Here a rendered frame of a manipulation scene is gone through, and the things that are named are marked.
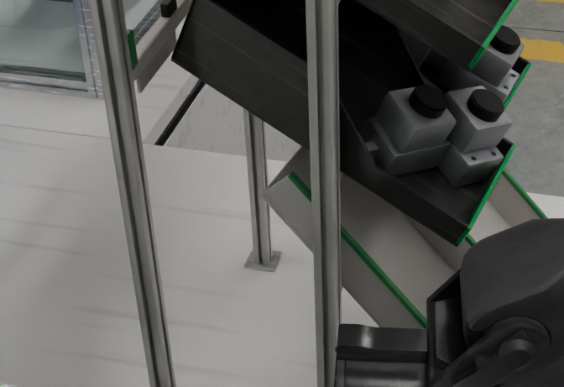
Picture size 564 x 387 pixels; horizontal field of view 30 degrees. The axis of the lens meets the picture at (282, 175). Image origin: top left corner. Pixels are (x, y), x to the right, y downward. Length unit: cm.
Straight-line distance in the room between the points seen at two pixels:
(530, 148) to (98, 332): 206
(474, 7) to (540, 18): 306
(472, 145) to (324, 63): 17
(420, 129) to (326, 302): 18
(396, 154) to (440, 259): 22
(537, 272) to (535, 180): 245
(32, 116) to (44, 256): 36
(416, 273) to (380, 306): 9
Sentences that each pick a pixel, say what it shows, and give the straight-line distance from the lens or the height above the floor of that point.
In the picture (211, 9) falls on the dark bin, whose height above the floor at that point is 136.
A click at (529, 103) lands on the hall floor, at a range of 337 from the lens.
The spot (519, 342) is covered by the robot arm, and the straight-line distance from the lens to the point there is 58.
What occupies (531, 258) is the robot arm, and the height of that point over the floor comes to 135.
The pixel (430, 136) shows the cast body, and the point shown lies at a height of 126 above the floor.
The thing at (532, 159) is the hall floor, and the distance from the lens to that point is 310.
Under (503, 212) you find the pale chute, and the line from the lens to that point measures 118.
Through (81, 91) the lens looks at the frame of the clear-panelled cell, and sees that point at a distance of 174.
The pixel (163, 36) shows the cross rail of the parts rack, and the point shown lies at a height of 131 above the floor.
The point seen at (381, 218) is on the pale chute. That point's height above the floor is 111.
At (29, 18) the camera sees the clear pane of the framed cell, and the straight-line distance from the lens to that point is 173.
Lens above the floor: 172
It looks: 35 degrees down
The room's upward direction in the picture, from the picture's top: 3 degrees counter-clockwise
